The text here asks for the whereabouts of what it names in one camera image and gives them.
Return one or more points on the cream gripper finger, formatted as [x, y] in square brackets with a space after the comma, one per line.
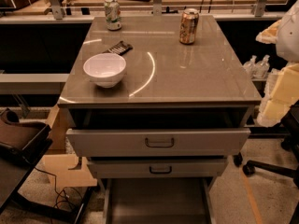
[270, 34]
[280, 93]

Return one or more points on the orange soda can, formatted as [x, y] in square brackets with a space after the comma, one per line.
[188, 26]

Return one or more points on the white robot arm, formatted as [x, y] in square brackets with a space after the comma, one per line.
[287, 46]

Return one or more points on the grey drawer cabinet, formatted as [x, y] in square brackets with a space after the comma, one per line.
[166, 86]

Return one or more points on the green white soda can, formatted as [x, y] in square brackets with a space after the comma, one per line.
[113, 14]

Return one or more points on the open bottom drawer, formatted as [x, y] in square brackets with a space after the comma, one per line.
[158, 201]

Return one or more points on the clear pump bottle right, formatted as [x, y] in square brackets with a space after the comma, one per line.
[261, 68]

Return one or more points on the clear pump bottle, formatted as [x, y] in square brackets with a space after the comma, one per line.
[261, 68]
[249, 66]

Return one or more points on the clear pump bottle left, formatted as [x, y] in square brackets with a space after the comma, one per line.
[249, 66]

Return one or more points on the black office chair base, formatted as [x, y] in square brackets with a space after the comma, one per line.
[270, 171]

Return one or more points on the dark snack bar wrapper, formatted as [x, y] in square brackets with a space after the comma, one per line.
[120, 48]

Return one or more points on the white bowl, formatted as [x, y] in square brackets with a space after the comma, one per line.
[105, 70]

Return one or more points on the cardboard box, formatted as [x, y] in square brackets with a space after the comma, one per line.
[60, 161]

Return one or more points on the brown black chair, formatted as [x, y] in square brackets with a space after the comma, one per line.
[22, 145]

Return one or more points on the middle drawer with handle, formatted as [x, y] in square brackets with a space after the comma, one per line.
[157, 168]

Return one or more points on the drawer with handle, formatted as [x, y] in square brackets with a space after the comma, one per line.
[157, 168]
[157, 143]

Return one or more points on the top drawer with handle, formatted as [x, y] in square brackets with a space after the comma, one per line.
[157, 143]

